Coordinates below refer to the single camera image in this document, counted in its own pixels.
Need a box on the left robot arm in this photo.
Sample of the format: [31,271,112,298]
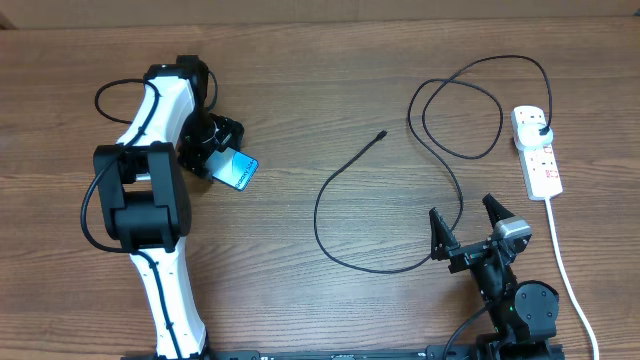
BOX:
[87,55,258,359]

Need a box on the white power strip cord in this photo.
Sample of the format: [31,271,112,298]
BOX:
[543,197,601,360]

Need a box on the white charger plug adapter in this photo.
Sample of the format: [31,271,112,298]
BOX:
[514,124,554,151]

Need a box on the Samsung Galaxy smartphone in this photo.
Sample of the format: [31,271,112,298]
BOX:
[205,147,259,191]

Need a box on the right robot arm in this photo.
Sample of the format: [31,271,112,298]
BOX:
[425,194,565,360]

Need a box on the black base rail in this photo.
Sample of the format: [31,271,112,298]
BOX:
[119,344,566,360]

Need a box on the black USB charging cable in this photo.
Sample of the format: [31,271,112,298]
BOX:
[313,54,554,275]

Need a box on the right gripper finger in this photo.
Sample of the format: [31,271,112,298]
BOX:
[429,208,460,260]
[482,194,514,227]

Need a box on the white power strip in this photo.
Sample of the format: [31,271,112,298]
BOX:
[510,105,563,201]

